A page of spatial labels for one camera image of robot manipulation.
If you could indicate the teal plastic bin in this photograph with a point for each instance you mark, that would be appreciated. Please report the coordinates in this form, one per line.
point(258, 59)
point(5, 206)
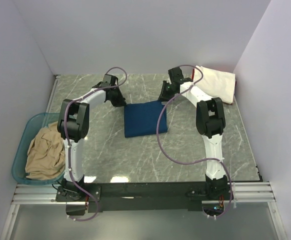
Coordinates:
point(32, 127)

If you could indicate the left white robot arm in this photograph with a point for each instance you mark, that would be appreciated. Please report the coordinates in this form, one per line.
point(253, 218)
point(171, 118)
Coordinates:
point(73, 126)

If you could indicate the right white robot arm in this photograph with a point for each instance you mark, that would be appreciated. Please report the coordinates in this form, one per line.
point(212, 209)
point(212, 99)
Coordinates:
point(210, 123)

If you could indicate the beige t shirt in bin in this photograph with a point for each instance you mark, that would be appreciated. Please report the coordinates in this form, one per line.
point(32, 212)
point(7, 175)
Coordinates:
point(46, 154)

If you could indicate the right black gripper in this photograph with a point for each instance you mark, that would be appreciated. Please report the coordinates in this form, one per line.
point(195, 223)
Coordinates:
point(166, 91)

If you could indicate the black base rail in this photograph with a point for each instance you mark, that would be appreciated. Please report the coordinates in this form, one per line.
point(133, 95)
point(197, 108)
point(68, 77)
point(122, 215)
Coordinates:
point(101, 197)

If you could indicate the aluminium frame rail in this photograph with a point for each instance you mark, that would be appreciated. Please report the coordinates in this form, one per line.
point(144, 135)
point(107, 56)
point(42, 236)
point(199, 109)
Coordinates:
point(26, 195)

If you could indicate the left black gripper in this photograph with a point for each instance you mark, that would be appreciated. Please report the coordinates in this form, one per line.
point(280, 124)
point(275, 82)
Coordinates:
point(117, 96)

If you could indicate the blue t shirt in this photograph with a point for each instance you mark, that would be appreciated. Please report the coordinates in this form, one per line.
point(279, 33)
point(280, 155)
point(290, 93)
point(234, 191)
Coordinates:
point(140, 119)

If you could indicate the folded white t shirt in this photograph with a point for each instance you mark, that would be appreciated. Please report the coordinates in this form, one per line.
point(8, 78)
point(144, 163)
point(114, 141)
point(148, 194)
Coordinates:
point(217, 83)

